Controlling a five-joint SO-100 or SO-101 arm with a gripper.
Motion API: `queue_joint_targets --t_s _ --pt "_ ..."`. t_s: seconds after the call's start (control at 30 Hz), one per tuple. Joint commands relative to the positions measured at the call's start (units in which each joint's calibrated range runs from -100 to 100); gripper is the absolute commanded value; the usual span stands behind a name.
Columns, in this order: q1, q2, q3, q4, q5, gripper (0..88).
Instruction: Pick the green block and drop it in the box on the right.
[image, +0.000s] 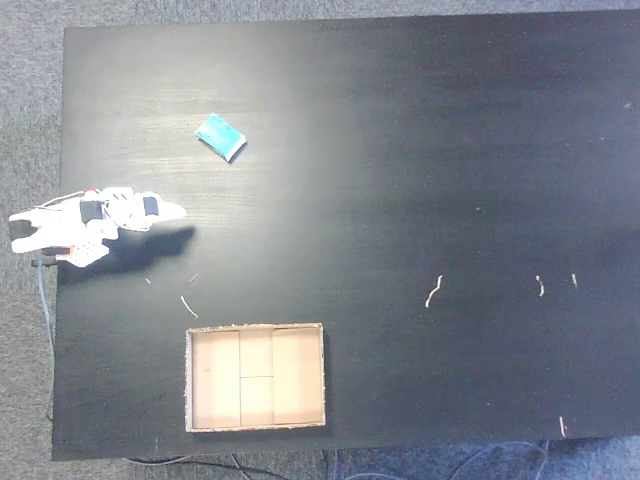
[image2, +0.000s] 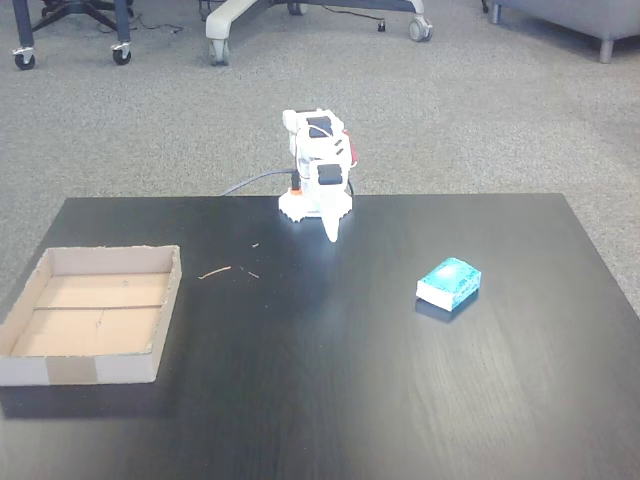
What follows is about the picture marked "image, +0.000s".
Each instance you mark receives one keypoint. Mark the green block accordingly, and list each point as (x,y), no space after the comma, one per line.
(221,136)

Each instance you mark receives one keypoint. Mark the open cardboard box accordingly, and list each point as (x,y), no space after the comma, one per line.
(255,377)

